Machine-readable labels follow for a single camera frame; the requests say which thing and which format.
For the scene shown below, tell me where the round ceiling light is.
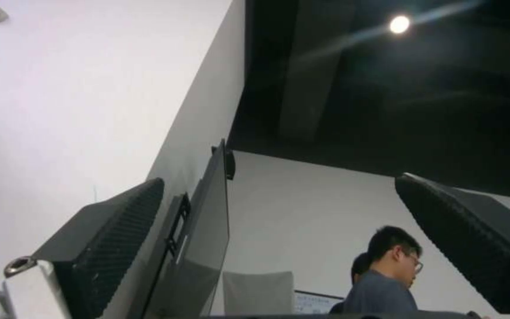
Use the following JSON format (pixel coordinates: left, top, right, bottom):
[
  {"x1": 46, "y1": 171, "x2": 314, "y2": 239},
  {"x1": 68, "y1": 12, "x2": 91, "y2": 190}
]
[{"x1": 387, "y1": 15, "x2": 412, "y2": 35}]

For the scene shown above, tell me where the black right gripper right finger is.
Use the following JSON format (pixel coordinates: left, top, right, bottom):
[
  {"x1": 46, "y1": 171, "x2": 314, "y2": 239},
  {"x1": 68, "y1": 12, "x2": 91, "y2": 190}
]
[{"x1": 394, "y1": 172, "x2": 510, "y2": 315}]

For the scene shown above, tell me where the grey partition panel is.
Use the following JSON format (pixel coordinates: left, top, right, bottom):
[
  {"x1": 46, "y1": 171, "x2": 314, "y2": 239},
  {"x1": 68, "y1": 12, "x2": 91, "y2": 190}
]
[{"x1": 222, "y1": 271, "x2": 294, "y2": 315}]

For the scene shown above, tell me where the person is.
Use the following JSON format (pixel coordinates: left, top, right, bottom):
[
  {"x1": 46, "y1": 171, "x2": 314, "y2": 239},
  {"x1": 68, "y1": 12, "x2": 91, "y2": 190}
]
[
  {"x1": 350, "y1": 252, "x2": 372, "y2": 285},
  {"x1": 328, "y1": 226, "x2": 424, "y2": 315}
]

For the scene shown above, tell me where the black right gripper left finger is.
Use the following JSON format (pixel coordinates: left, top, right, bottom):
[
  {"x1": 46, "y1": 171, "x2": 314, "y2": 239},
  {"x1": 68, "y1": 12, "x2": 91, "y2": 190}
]
[{"x1": 0, "y1": 178, "x2": 166, "y2": 319}]

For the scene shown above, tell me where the large black wall screen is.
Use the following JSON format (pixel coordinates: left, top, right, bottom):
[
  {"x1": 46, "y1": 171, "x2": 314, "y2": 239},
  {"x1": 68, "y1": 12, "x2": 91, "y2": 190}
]
[{"x1": 141, "y1": 138, "x2": 236, "y2": 319}]

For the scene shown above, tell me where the framed white notice board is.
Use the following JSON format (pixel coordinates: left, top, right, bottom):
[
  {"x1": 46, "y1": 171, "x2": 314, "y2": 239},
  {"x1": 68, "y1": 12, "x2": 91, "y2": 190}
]
[{"x1": 293, "y1": 289, "x2": 345, "y2": 315}]

